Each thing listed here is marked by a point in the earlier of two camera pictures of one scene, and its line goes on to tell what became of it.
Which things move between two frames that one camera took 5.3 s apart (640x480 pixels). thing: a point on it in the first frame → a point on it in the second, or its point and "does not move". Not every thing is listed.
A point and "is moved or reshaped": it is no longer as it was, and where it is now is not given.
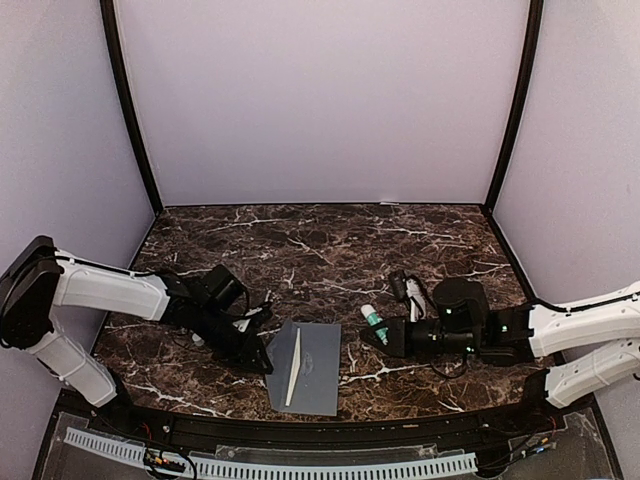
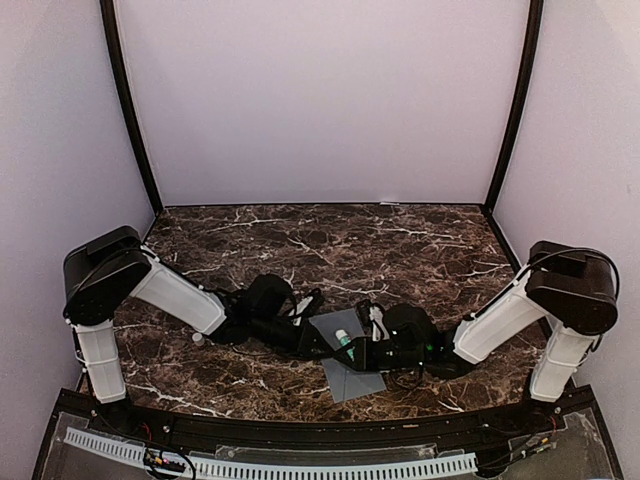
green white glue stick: x=373 y=318 is moved or reshaped
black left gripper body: x=231 y=351 → x=302 y=342
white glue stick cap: x=197 y=340 does not move
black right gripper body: x=400 y=338 → x=382 y=361
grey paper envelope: x=316 y=390 → x=343 y=380
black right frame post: x=530 y=66 does not move
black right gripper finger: x=370 y=335 → x=353 y=355
